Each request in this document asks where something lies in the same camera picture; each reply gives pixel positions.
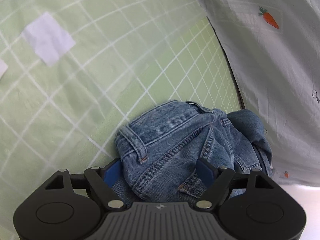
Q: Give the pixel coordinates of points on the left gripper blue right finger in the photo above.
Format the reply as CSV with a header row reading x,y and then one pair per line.
x,y
218,183

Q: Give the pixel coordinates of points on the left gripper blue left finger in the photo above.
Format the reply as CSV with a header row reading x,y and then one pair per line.
x,y
100,183

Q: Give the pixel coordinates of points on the blue denim jeans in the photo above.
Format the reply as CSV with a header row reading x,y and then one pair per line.
x,y
159,150

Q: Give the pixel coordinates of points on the green grid bed sheet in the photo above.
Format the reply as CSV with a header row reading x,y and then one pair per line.
x,y
129,56

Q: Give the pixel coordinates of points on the white paper square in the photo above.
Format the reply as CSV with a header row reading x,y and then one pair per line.
x,y
48,39

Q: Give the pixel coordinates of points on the white paper piece at edge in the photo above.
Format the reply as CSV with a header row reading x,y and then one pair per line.
x,y
3,68

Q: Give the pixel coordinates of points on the grey carrot print fabric wardrobe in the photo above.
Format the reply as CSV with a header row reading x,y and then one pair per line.
x,y
273,49

